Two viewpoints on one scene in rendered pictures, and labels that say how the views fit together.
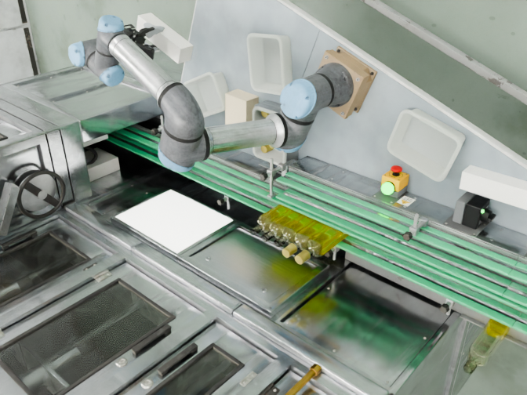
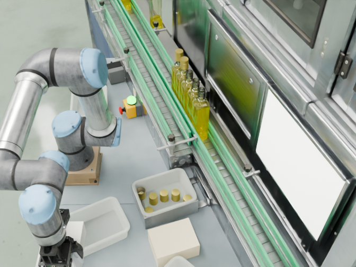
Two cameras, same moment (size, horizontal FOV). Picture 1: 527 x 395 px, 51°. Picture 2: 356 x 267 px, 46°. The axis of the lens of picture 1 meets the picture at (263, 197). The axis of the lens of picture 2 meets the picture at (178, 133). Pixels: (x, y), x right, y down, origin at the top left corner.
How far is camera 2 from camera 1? 231 cm
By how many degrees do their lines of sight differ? 76
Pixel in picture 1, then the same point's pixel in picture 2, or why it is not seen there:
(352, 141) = (128, 148)
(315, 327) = (202, 8)
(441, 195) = (125, 92)
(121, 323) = not seen: outside the picture
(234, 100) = (157, 244)
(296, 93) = (58, 120)
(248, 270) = (229, 64)
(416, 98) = not seen: hidden behind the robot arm
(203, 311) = (245, 8)
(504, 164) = not seen: hidden behind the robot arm
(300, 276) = (209, 61)
